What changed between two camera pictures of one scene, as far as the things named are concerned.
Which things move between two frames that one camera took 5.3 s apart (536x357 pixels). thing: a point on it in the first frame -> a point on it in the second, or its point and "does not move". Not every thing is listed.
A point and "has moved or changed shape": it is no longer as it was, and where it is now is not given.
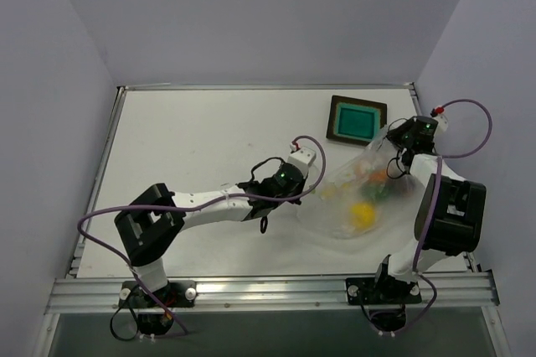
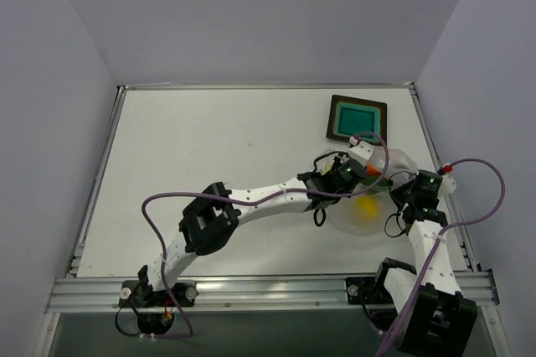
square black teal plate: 354,120 does not move
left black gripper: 305,188 -> 358,165
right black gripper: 399,139 -> 400,191
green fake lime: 376,191 -> 382,185
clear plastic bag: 367,195 has moved or changed shape
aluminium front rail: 98,292 does not move
